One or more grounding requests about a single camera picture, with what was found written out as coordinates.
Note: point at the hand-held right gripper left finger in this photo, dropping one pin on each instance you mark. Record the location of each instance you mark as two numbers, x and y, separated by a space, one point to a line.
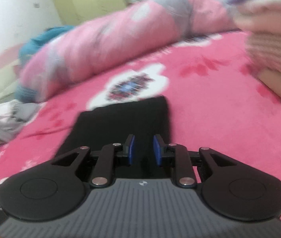
131 151

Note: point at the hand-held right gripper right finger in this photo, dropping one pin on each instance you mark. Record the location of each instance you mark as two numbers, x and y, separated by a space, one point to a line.
157 151

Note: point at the black T-shirt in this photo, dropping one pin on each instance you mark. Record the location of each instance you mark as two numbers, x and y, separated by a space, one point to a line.
120 124

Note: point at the pink grey floral quilt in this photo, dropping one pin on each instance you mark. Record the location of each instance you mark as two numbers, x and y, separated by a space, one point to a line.
105 42

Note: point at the pink floral blanket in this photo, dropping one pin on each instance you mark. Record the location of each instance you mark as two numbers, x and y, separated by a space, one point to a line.
205 104

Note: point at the yellow-green wardrobe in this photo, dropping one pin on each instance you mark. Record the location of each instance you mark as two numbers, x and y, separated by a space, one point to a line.
88 0

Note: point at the grey sweatshirt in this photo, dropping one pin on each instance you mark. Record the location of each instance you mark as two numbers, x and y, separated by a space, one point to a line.
14 121

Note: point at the pale pink folded cloth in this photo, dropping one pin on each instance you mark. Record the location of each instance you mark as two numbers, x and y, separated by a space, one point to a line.
267 17

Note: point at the teal patterned pillow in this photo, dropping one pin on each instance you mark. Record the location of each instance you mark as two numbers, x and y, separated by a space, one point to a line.
46 36

